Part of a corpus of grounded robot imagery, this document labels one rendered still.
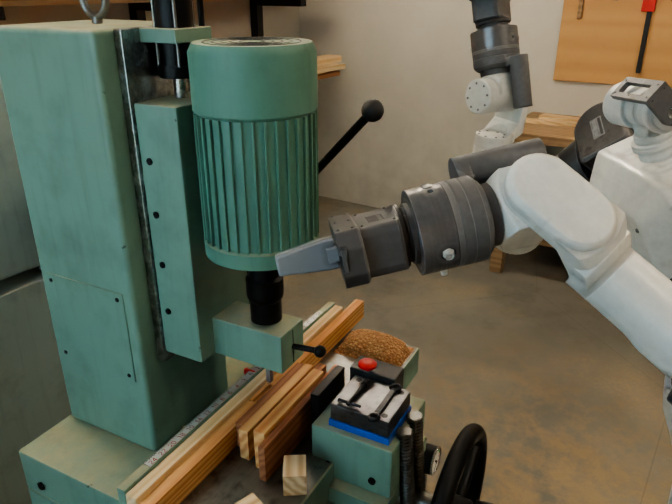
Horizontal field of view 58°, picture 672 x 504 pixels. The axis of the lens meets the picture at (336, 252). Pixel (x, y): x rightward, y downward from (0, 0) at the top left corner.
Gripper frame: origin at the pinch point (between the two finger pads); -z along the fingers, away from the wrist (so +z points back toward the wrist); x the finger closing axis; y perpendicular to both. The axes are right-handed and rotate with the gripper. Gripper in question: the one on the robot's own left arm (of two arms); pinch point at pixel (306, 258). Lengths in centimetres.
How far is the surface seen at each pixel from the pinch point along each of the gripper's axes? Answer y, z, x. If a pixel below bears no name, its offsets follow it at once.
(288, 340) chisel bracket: -20.3, -6.7, 33.0
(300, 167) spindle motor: 6.7, 1.6, 25.7
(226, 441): -31.8, -19.4, 27.2
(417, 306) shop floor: -99, 46, 248
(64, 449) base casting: -35, -52, 45
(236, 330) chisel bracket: -17.5, -14.7, 35.6
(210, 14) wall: 83, -30, 348
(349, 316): -29, 4, 62
